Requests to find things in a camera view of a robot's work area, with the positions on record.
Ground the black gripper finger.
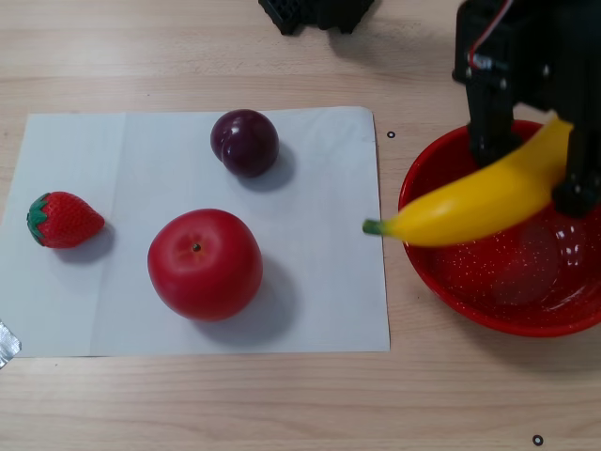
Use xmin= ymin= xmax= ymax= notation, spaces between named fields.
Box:
xmin=551 ymin=121 xmax=601 ymax=219
xmin=466 ymin=84 xmax=524 ymax=168

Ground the dark purple plum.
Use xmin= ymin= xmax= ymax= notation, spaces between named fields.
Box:
xmin=209 ymin=108 xmax=281 ymax=179

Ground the grey duct tape piece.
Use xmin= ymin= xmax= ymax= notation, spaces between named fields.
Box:
xmin=0 ymin=319 xmax=23 ymax=372

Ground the red plastic strawberry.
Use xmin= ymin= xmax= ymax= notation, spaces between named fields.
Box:
xmin=25 ymin=191 xmax=106 ymax=249

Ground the red white black servo cable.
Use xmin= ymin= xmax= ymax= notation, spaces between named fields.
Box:
xmin=466 ymin=0 xmax=516 ymax=70

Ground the yellow plastic banana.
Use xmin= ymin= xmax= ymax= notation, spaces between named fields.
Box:
xmin=362 ymin=116 xmax=576 ymax=248

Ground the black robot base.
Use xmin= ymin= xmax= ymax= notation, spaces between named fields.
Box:
xmin=257 ymin=0 xmax=378 ymax=37

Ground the red plastic apple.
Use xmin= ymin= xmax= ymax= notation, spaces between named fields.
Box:
xmin=146 ymin=208 xmax=264 ymax=323

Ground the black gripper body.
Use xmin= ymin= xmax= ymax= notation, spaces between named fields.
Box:
xmin=451 ymin=0 xmax=601 ymax=129

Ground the white paper sheet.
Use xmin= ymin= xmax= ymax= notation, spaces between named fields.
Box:
xmin=0 ymin=105 xmax=392 ymax=359

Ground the red speckled enamel bowl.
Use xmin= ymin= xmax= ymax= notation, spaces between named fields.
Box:
xmin=397 ymin=118 xmax=601 ymax=339

